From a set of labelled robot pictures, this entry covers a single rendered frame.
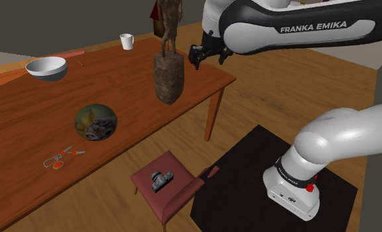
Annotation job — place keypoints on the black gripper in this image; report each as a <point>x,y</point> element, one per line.
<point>212,43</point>

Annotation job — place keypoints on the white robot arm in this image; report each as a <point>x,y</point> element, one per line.
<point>306,32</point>

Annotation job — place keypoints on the brown figure on rounded base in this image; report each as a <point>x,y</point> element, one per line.
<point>169,77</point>

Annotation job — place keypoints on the red and tan box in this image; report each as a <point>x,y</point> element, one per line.
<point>157,25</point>

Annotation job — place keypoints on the white mug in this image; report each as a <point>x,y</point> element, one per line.
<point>126,41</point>

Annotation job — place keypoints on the brown wooden table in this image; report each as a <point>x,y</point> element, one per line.
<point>123,80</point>

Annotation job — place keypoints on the thin brown pencil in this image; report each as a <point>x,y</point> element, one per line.
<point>79,62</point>

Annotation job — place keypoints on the round dark green printed plate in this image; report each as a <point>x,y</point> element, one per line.
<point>96,122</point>

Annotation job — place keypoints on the pink flat slab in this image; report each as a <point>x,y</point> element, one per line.
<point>72,54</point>

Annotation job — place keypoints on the black robot stand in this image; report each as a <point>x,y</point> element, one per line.
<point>239,192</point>

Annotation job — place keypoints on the red chair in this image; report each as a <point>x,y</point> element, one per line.
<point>175,199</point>

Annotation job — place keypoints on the white bowl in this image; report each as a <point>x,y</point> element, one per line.
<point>46,68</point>

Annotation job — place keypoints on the black and silver camera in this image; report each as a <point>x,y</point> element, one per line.
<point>160,181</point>

